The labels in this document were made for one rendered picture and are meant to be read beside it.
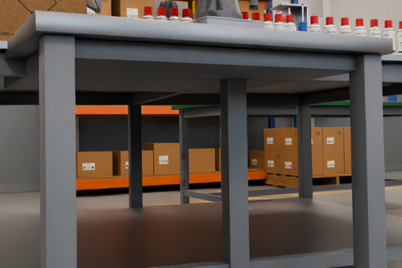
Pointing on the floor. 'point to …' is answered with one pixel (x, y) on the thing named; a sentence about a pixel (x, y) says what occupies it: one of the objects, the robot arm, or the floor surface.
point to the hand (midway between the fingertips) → (98, 9)
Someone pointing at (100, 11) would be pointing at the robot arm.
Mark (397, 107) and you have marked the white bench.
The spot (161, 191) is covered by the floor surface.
